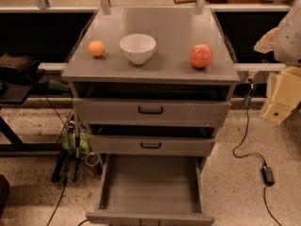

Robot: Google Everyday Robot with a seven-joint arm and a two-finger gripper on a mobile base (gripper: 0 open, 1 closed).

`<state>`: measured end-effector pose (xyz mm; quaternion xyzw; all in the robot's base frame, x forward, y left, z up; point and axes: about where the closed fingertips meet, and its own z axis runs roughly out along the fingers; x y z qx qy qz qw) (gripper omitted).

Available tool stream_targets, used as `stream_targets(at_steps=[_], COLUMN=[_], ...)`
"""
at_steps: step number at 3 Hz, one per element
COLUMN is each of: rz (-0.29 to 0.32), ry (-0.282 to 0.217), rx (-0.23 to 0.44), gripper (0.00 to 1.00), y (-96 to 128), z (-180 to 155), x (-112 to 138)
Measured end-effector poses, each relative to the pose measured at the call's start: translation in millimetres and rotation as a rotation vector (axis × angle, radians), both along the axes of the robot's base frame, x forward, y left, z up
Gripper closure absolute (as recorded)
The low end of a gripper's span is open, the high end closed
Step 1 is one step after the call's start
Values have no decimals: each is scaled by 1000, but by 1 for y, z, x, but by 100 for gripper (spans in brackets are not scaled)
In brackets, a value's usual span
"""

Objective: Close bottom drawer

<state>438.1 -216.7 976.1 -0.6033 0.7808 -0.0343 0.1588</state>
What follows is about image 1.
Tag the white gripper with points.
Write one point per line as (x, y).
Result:
(289, 44)

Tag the grey bottom drawer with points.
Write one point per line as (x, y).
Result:
(150, 190)

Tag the grey drawer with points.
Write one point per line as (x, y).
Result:
(152, 140)
(150, 190)
(152, 104)

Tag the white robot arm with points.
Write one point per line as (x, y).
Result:
(285, 42)

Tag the grey wooden drawer cabinet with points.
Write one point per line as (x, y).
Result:
(176, 31)

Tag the grey middle drawer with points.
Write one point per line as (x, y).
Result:
(152, 140)

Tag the grey top drawer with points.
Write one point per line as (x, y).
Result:
(152, 104)

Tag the red apple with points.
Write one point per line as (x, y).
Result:
(201, 56)

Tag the wooden stick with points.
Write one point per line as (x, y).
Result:
(177, 2)

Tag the white ceramic bowl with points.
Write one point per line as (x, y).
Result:
(138, 48)

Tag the small round cup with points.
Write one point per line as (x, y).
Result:
(93, 163)

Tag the small orange fruit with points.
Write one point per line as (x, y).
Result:
(96, 48)

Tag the black tripod legs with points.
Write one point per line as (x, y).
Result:
(69, 140)

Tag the black power adapter with cable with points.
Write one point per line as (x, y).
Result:
(266, 171)

